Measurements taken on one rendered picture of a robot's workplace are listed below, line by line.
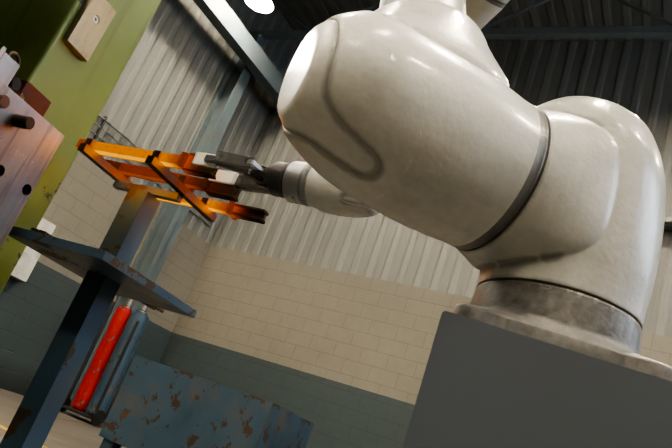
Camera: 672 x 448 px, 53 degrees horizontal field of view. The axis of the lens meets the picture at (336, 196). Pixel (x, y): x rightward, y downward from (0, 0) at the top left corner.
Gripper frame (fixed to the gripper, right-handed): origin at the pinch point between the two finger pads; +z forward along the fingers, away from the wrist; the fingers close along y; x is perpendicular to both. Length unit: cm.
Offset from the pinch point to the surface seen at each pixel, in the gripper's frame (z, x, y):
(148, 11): 53, 50, 8
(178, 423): 183, -58, 306
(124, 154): 24.8, -1.1, -1.6
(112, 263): 10.3, -27.6, -4.4
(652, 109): -54, 508, 708
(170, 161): 10.8, -0.9, -1.7
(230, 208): 7.3, -0.5, 21.9
